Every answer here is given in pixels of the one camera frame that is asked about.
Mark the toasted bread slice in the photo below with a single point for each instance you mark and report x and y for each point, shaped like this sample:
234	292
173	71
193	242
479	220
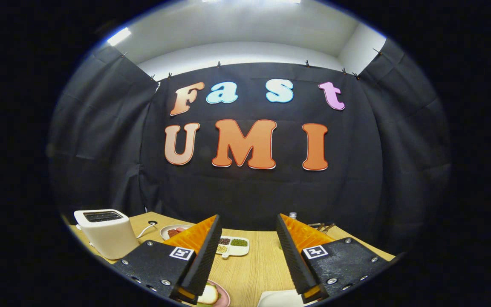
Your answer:
209	294

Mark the white rectangular plate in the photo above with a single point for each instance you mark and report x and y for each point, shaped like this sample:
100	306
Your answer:
279	298

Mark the white divided dish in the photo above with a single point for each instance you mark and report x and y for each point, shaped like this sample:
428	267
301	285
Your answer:
237	252

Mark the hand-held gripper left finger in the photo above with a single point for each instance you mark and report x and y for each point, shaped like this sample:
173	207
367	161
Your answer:
205	256

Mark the white round plate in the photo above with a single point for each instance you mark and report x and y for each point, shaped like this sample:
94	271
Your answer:
164	230

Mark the small ceiling light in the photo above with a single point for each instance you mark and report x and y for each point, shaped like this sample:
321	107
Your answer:
119	36

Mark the white toaster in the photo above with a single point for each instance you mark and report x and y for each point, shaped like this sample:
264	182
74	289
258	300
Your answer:
109	238

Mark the pile of yellow beans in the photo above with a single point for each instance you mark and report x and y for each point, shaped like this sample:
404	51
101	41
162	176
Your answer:
221	248

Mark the pile of dark beans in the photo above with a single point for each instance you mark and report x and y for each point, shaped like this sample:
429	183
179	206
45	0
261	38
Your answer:
224	241

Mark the pile of green beans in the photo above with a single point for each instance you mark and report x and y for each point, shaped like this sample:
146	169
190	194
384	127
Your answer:
239	242

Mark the pink round plate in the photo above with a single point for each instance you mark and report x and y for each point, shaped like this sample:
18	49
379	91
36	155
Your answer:
225	297

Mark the brown steak piece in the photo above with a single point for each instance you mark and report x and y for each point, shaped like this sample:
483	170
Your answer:
173	233

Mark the wide ceiling light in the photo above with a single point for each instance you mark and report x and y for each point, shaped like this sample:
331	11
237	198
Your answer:
249	1

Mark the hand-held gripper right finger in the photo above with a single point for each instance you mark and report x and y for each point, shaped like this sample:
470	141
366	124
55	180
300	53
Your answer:
292	256

